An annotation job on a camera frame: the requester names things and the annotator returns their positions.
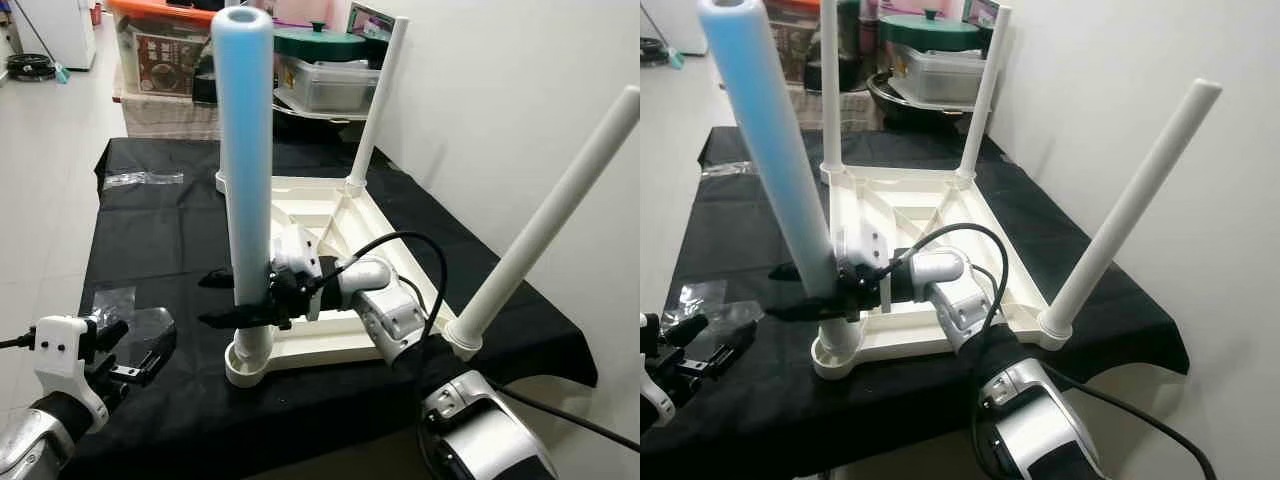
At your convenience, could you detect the white plastic table leg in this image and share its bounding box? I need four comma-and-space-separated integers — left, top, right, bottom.
955, 5, 1013, 186
443, 85, 641, 361
210, 5, 276, 371
345, 17, 410, 193
1038, 78, 1223, 339
697, 0, 863, 366
818, 0, 846, 173

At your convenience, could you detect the flat clear tape patch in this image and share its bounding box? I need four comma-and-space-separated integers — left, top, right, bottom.
90, 288, 179, 373
685, 280, 756, 341

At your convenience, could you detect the white plastic table top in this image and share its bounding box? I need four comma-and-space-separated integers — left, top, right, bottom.
810, 165, 1076, 381
215, 170, 481, 389

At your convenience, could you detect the black tablecloth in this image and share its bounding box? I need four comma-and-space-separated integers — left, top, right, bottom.
640, 125, 1191, 480
55, 135, 599, 480

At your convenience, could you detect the patterned cloth covered bench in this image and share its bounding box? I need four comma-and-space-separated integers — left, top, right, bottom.
113, 70, 221, 141
785, 80, 871, 131

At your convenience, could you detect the black wok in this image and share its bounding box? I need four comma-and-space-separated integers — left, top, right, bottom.
865, 72, 976, 126

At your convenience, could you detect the clear plastic food container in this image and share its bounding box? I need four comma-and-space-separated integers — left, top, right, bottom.
275, 58, 383, 119
890, 45, 986, 109

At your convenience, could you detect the brown printed carton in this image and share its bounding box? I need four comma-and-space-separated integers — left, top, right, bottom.
130, 35, 206, 96

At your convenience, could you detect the clear bin with orange lid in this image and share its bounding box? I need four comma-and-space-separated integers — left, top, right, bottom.
775, 0, 826, 86
105, 0, 216, 101

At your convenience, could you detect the shiny black plastic bag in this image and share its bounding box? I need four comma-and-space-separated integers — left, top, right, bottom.
838, 0, 866, 91

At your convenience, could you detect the green round pot lid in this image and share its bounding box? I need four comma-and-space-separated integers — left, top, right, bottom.
878, 10, 991, 51
273, 22, 371, 61

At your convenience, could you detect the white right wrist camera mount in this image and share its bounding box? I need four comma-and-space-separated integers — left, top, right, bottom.
835, 222, 891, 313
270, 225, 323, 321

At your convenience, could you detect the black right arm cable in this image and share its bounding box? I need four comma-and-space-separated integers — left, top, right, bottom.
310, 232, 449, 346
885, 222, 1011, 336

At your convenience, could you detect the long black tether cable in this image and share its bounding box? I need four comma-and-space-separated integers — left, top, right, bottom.
490, 378, 641, 453
1045, 362, 1219, 480

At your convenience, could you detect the long handled broom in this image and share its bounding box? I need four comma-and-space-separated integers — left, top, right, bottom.
10, 0, 71, 83

